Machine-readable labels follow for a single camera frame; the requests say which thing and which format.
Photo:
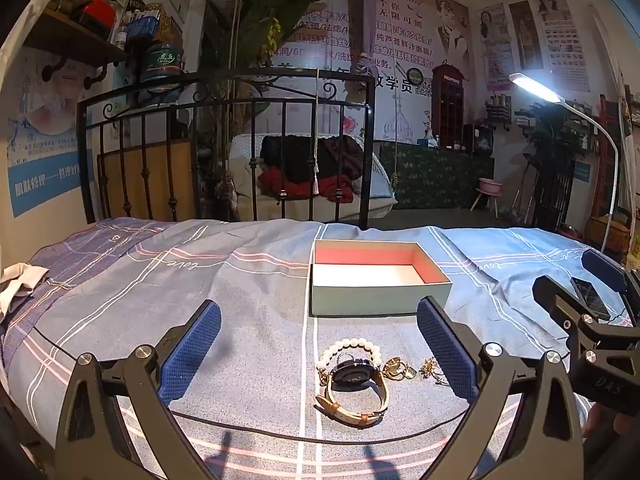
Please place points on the orange wooden board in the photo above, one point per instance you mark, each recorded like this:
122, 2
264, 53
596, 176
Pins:
160, 180

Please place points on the person's right hand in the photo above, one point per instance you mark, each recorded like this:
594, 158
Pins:
612, 432

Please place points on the blue basket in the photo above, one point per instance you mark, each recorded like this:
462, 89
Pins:
142, 27

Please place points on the green floral cloth counter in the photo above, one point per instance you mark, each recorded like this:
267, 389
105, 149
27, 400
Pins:
435, 177

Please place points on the narrow wall poster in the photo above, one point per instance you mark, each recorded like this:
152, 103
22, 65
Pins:
525, 35

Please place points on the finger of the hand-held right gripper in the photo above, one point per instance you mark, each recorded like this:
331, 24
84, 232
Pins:
555, 297
605, 267

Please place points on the light blue cushion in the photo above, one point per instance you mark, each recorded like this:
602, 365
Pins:
380, 180

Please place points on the dark potted plant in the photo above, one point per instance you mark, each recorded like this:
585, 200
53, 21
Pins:
555, 135

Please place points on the pale green box pink inside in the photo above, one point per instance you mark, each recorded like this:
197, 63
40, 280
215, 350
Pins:
370, 297

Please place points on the black iron bed frame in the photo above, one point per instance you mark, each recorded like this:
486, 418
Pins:
225, 102

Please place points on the large green leafy plant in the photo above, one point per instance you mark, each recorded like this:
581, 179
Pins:
285, 5

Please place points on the red box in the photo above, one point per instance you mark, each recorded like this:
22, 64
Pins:
100, 12

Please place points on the face wall poster blue band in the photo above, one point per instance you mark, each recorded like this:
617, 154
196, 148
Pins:
45, 160

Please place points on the black clothes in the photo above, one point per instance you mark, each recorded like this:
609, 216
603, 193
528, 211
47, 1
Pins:
295, 155

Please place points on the blue water jug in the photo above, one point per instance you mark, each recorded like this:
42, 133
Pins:
161, 62

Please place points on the red clothes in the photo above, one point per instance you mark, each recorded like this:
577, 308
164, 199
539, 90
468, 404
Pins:
272, 182

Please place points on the wicker basket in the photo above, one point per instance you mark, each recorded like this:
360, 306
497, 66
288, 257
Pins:
607, 235

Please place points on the beige cloth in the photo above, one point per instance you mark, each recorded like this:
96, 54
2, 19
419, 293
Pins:
22, 280

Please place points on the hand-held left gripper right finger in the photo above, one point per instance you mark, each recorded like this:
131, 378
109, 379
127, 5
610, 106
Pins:
445, 350

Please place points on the pink stool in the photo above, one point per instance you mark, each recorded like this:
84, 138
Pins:
489, 187

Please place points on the small wall organizer shelf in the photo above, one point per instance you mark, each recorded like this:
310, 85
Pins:
500, 112

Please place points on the white wicker swing seat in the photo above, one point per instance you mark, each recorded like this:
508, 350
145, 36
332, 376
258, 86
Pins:
300, 207

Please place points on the wooden wall shelf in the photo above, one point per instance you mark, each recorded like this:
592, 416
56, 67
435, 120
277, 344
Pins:
70, 37

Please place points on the portrait chart wall poster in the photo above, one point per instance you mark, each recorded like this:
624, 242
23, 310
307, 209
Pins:
562, 45

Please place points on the large printed wall banner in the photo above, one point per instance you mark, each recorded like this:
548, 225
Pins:
430, 25

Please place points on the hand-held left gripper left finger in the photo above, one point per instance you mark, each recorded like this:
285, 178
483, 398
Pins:
192, 350

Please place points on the blue plaid bed sheet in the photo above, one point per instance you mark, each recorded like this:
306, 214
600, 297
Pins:
150, 300

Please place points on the white floor lamp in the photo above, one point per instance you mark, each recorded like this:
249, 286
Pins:
537, 87

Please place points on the red phone booth cabinet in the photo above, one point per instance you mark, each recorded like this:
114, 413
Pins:
448, 105

